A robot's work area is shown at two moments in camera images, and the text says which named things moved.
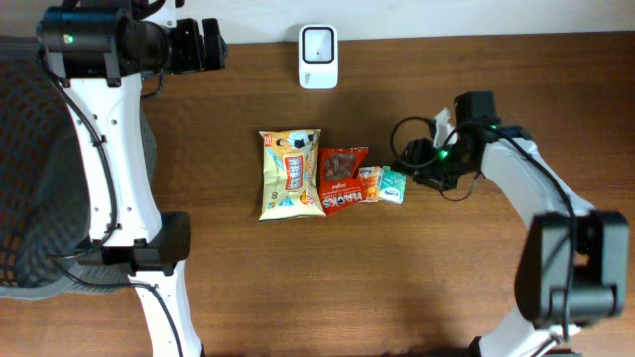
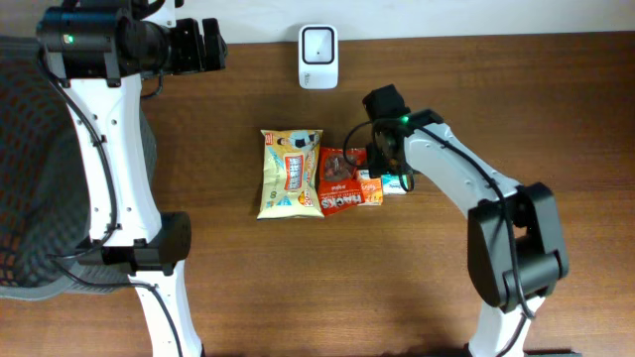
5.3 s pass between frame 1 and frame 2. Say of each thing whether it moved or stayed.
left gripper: stayed
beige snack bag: stayed
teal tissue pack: moved
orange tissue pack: stayed
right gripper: moved
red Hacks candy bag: stayed
